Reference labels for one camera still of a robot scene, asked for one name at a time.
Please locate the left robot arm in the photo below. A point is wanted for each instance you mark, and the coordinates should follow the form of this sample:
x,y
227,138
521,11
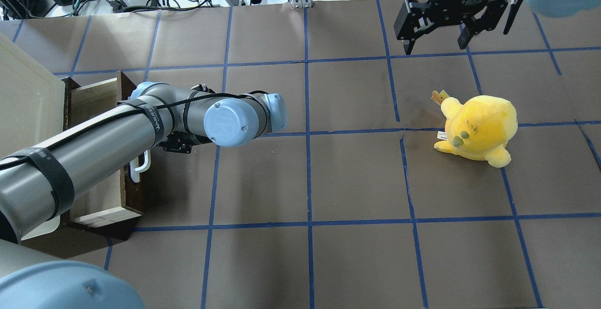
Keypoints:
x,y
94,150

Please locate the dark wooden drawer cabinet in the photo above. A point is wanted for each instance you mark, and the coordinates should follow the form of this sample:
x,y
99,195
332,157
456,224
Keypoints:
x,y
71,239

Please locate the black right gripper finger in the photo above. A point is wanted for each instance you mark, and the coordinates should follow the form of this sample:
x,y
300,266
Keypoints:
x,y
414,20
488,21

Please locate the cream plastic storage box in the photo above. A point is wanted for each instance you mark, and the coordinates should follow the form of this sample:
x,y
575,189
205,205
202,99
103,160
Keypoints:
x,y
26,107

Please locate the wooden drawer with white handle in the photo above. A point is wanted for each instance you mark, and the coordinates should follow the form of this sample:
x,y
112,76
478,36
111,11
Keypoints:
x,y
120,196

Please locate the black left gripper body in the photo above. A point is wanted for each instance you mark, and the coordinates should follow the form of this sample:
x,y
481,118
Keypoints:
x,y
177,142

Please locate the yellow plush dinosaur toy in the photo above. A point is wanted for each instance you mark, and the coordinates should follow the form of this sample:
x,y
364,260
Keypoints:
x,y
478,129

